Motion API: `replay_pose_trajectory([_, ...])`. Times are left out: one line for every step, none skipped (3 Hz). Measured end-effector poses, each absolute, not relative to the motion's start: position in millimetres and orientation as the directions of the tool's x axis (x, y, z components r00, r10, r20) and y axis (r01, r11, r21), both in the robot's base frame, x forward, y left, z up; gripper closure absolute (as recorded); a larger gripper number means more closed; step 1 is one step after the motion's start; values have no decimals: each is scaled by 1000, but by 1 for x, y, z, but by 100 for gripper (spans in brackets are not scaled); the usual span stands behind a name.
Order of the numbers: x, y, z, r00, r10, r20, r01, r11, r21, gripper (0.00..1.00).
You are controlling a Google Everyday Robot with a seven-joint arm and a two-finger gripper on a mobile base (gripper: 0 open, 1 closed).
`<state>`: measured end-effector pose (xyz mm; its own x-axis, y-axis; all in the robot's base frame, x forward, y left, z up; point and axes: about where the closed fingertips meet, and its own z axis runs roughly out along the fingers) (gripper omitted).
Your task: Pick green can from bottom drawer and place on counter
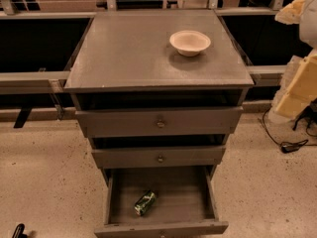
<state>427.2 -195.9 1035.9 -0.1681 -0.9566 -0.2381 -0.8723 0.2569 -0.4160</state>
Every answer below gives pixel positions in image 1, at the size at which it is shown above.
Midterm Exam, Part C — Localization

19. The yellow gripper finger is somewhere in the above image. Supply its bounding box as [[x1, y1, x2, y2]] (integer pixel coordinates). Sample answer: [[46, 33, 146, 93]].
[[275, 55, 317, 119], [274, 0, 308, 25]]

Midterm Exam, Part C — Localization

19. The grey top drawer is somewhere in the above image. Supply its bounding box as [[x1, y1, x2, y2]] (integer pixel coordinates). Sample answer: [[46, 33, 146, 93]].
[[75, 107, 243, 138]]

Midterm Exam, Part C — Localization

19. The grey bottom drawer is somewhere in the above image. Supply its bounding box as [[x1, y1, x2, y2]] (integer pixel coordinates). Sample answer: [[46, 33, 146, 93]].
[[95, 166, 228, 238]]

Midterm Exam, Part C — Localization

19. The grey metal rail frame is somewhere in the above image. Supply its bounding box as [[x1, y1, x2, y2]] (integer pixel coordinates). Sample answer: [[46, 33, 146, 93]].
[[1, 10, 286, 94]]

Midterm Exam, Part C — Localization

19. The black power adapter with cable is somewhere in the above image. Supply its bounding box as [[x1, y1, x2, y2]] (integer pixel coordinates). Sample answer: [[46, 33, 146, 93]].
[[260, 110, 315, 154]]

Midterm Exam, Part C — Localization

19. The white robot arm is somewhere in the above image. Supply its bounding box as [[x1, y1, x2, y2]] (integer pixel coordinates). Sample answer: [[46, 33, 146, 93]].
[[272, 0, 317, 120]]

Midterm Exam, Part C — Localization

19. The grey drawer cabinet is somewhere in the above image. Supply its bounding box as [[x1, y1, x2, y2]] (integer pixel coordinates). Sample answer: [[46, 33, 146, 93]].
[[65, 11, 253, 174]]

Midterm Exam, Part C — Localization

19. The black object on floor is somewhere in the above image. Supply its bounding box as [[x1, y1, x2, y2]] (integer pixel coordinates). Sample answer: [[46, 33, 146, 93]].
[[12, 223, 28, 238]]

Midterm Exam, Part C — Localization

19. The grey drawer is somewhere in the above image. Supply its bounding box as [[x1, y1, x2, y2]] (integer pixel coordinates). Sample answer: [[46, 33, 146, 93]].
[[75, 107, 243, 138], [92, 146, 225, 169], [95, 166, 228, 238]]

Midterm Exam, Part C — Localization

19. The green soda can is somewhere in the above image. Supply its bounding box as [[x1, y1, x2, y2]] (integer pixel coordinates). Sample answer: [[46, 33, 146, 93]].
[[134, 190, 157, 216]]

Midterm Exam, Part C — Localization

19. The grey middle drawer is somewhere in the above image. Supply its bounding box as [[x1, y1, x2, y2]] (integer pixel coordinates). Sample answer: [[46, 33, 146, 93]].
[[92, 146, 225, 169]]

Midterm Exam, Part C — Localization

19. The white paper bowl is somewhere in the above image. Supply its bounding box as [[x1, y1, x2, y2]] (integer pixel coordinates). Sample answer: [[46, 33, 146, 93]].
[[169, 31, 211, 58]]

